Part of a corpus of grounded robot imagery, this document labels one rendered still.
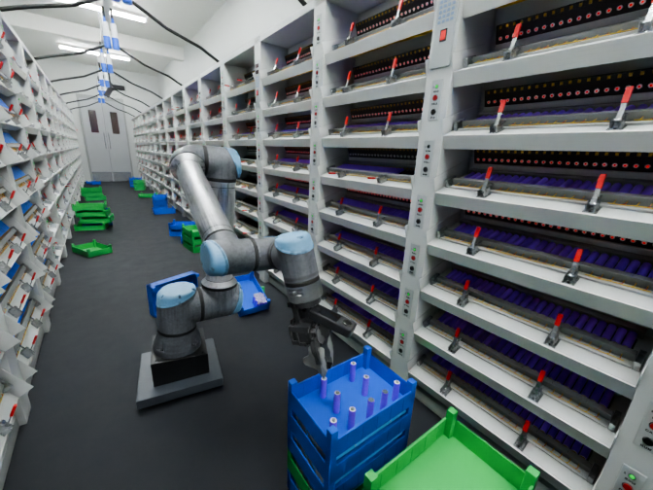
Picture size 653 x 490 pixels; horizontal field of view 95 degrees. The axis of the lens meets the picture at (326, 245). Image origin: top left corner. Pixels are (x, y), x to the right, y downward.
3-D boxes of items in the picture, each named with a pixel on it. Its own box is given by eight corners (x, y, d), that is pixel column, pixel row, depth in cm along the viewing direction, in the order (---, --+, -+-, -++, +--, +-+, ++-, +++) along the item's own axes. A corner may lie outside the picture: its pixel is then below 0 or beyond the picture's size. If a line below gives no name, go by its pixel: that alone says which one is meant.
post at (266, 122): (264, 283, 237) (259, 34, 188) (258, 278, 244) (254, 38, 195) (286, 277, 249) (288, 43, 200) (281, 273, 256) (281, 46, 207)
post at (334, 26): (313, 323, 184) (326, -9, 135) (305, 316, 191) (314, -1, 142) (339, 314, 195) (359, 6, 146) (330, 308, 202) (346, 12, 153)
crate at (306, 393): (330, 462, 69) (331, 435, 66) (287, 403, 84) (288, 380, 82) (414, 404, 86) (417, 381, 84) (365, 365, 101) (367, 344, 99)
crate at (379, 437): (328, 487, 71) (330, 462, 69) (287, 425, 87) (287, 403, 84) (410, 426, 88) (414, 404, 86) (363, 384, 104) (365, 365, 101)
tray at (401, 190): (413, 200, 114) (411, 176, 109) (321, 184, 160) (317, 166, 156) (444, 182, 123) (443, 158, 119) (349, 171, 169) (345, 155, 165)
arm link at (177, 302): (154, 320, 130) (153, 283, 126) (196, 312, 140) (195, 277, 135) (159, 338, 119) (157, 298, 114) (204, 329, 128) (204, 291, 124)
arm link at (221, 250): (164, 135, 109) (211, 253, 67) (200, 139, 116) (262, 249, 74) (163, 164, 115) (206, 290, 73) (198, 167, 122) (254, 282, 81)
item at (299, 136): (312, 147, 162) (305, 120, 155) (263, 146, 208) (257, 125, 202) (340, 136, 171) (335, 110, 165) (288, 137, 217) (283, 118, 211)
